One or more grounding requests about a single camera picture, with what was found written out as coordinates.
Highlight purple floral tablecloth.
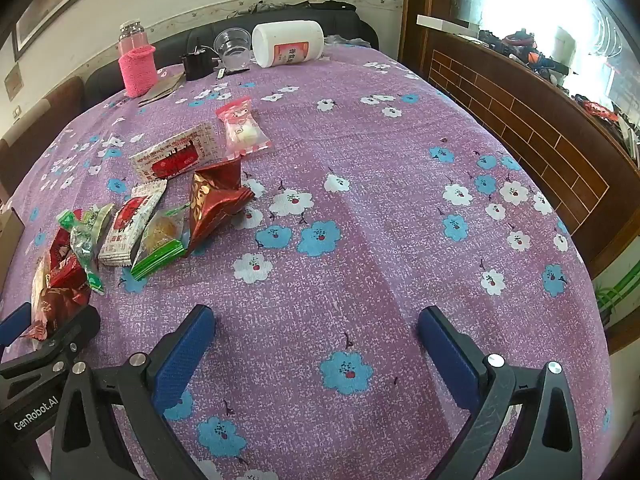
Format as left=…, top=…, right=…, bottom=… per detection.
left=0, top=42, right=618, bottom=480

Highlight pile of dark assorted items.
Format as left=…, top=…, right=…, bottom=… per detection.
left=480, top=27, right=640, bottom=161

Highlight pink knit-sleeved bottle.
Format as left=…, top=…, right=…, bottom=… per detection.
left=117, top=20, right=157, bottom=98

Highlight green-edged pastry packet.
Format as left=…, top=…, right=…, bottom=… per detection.
left=131, top=203, right=193, bottom=281

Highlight pink white candy packet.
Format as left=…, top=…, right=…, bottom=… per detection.
left=215, top=97, right=275, bottom=158

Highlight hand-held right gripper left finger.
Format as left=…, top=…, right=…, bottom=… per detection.
left=50, top=304, right=217, bottom=480

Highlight black sofa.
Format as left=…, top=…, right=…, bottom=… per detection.
left=85, top=2, right=378, bottom=106

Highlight small wall plaque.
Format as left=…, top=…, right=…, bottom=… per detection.
left=4, top=62, right=23, bottom=103

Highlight green clear candy packet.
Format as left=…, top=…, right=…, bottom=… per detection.
left=56, top=208, right=106, bottom=293

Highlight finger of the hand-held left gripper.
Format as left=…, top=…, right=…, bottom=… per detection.
left=0, top=302, right=33, bottom=347
left=0, top=305, right=102, bottom=381

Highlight small white red snack packet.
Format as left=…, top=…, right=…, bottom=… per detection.
left=97, top=180, right=168, bottom=267

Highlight clear plastic cup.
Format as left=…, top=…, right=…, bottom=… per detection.
left=214, top=27, right=252, bottom=72

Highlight large white red snack packet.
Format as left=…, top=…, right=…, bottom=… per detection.
left=129, top=122, right=218, bottom=184

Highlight brown upholstered chair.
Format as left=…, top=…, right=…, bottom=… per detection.
left=0, top=76, right=86, bottom=196

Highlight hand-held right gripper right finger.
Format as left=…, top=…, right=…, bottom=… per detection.
left=417, top=305, right=583, bottom=480

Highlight framed wall picture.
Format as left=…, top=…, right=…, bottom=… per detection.
left=12, top=0, right=146, bottom=61

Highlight small black charger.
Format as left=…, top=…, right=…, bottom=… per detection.
left=182, top=45, right=217, bottom=82

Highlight wooden counter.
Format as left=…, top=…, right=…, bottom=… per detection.
left=417, top=15, right=640, bottom=281

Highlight cardboard box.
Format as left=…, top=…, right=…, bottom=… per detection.
left=0, top=208, right=26, bottom=291

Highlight dark red crinkled snack packet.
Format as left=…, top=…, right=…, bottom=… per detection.
left=27, top=285, right=93, bottom=341

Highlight white plastic jar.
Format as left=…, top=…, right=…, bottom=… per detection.
left=251, top=20, right=326, bottom=68

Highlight green plant leaves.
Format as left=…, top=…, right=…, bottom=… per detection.
left=592, top=270, right=636, bottom=326

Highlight dark red gold pyramid packet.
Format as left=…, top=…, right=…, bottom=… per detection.
left=187, top=155, right=256, bottom=256

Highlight brown booklet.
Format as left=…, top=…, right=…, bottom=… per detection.
left=137, top=71, right=186, bottom=107

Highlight flat white box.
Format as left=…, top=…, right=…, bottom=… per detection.
left=416, top=14, right=482, bottom=31

